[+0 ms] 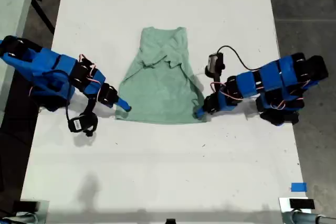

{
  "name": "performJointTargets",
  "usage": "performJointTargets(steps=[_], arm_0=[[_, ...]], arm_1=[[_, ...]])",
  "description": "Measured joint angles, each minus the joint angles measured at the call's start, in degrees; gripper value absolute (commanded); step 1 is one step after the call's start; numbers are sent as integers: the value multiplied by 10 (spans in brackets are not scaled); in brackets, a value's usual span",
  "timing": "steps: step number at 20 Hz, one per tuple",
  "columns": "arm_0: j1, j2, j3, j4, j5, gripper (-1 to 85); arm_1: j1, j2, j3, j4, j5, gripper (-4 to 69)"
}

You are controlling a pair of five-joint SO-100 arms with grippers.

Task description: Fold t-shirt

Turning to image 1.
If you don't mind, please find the pale green T-shirt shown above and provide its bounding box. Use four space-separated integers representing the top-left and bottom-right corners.
114 26 208 125

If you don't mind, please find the black stand leg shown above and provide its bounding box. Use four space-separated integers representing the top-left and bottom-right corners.
30 0 56 35

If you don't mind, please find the blue tape strip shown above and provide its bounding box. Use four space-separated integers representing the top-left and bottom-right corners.
290 182 307 193

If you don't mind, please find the shiny metal plate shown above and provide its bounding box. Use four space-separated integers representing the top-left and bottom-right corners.
278 197 317 212

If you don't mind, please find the pale green side table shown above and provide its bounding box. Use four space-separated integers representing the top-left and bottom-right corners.
0 0 39 120

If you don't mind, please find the small black box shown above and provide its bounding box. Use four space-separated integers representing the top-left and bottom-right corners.
289 198 316 210
13 200 40 212

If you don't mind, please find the pale grey blue tube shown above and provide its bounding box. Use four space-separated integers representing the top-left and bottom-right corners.
282 210 336 224

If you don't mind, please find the short black camera stalk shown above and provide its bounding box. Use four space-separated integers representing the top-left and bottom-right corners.
83 97 97 117
213 74 223 96

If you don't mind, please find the black camera box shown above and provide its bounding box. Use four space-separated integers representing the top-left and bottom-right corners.
67 112 99 137
204 52 226 78

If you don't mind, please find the black camera cable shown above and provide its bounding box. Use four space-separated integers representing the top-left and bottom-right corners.
64 70 77 124
216 45 262 72

